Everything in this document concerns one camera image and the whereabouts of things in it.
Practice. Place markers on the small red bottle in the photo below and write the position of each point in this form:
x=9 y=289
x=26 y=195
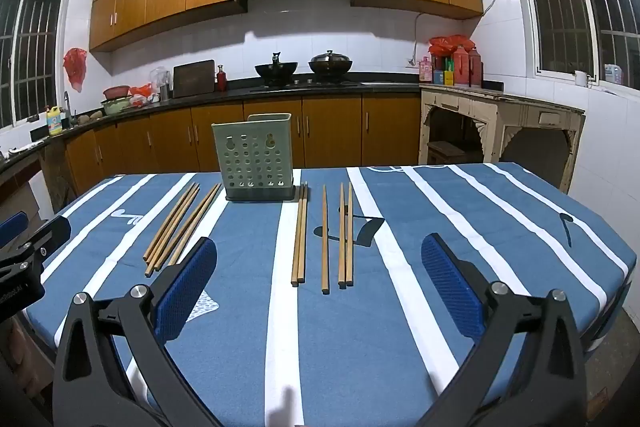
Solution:
x=221 y=81

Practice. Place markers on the pink carton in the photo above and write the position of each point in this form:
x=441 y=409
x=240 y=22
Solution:
x=425 y=69

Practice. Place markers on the barred window with narrow frame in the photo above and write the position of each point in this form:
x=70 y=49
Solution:
x=30 y=57

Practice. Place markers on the green basin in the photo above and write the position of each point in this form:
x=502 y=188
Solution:
x=117 y=106

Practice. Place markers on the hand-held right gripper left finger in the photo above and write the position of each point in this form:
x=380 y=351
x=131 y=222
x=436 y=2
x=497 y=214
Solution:
x=190 y=287

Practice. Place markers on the crumpled red plastic bag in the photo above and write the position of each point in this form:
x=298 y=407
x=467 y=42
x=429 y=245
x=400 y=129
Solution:
x=141 y=91

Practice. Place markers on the black kitchen countertop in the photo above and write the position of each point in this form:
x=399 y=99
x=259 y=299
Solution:
x=200 y=96

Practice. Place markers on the dark wooden cutting board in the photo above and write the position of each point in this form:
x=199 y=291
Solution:
x=192 y=79

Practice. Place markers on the clear plastic bottle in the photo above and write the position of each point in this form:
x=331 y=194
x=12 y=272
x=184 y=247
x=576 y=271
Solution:
x=614 y=73

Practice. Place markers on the large barred window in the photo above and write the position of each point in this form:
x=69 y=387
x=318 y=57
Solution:
x=560 y=7

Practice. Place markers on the yellow detergent bottle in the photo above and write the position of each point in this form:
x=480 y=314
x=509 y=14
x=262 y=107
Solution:
x=56 y=122

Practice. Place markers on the worn cream wooden sideboard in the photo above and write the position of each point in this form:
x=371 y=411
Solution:
x=500 y=104

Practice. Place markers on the metal faucet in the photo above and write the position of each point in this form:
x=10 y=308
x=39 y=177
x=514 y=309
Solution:
x=66 y=99

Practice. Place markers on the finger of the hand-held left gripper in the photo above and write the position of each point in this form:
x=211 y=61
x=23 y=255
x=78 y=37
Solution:
x=12 y=229
x=50 y=234

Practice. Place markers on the red plastic bag on hook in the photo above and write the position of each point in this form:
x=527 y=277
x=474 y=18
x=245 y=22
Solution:
x=75 y=64

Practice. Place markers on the black open wok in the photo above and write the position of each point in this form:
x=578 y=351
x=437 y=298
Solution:
x=275 y=72

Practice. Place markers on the red plastic jug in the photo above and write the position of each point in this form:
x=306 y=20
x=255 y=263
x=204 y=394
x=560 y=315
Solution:
x=460 y=67
x=476 y=69

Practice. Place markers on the blue white striped tablecloth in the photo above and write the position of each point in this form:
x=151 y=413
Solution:
x=380 y=357

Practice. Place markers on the gas stove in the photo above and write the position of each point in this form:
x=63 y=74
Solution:
x=310 y=83

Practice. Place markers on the black wok with lid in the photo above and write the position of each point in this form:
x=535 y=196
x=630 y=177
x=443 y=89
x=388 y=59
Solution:
x=330 y=66

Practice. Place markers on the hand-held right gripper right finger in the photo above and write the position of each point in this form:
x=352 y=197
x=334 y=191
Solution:
x=450 y=292

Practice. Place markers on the small blue box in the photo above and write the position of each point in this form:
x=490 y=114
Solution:
x=438 y=77

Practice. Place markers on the pink basin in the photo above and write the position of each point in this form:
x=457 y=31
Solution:
x=116 y=92

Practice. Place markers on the white cup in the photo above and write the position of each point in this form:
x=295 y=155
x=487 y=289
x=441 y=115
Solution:
x=581 y=79

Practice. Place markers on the small yellow box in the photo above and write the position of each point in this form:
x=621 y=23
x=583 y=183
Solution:
x=449 y=78

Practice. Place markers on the wooden stool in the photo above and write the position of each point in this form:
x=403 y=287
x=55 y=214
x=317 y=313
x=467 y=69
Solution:
x=445 y=149

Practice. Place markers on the green perforated utensil holder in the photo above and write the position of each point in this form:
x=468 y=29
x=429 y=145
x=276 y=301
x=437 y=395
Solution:
x=250 y=157

